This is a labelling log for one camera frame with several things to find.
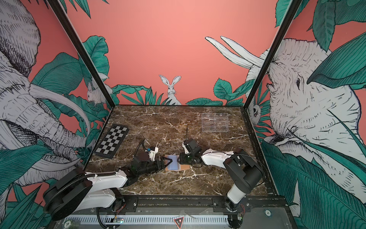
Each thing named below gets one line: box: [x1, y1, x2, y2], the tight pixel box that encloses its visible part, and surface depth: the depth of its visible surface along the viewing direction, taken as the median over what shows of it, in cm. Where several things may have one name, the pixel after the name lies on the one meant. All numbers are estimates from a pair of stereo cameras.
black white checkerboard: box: [93, 124, 130, 159], surface depth 97 cm
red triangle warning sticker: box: [173, 216, 184, 229], surface depth 70 cm
